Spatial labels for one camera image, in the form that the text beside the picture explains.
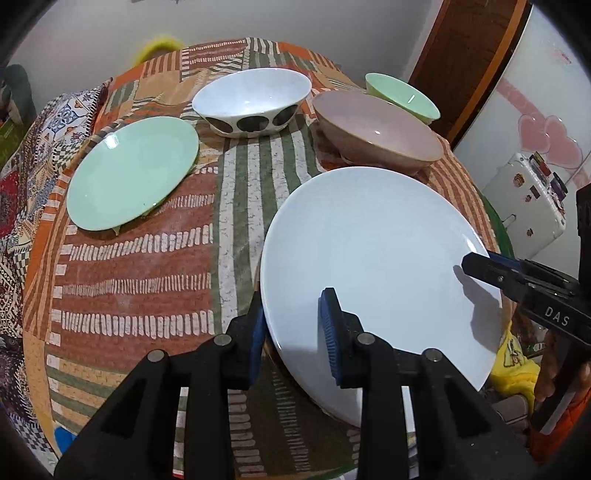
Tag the large white plate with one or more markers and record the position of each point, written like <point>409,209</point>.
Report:
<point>383,258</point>

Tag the pink heart wall sticker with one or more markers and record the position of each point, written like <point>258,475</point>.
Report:
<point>549,138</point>

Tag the green plate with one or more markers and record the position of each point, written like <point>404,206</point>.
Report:
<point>134,170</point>

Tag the person's right hand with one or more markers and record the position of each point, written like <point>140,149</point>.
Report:
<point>546,369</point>

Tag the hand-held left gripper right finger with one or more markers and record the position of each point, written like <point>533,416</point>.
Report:
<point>330,337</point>

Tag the green bowl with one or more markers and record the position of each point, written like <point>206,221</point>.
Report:
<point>397,94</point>

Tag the pink bowl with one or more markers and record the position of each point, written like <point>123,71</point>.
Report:
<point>374,124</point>

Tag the brown wooden door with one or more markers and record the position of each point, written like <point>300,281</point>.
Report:
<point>461,55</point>

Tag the blue patterned quilt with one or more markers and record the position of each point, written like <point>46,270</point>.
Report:
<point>27,184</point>

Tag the orange striped patchwork blanket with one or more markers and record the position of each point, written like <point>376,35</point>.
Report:
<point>138,277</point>

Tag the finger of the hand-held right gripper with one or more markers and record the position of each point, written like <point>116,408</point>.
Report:
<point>505,262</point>
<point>482,270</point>

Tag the yellow plush toy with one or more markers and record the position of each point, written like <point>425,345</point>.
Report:
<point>512,364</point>

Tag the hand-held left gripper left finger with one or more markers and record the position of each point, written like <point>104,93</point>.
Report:
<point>256,341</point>

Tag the white bowl with black dots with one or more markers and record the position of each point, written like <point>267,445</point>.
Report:
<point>251,92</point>

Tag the green storage box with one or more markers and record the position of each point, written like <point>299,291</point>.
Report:
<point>5,136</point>

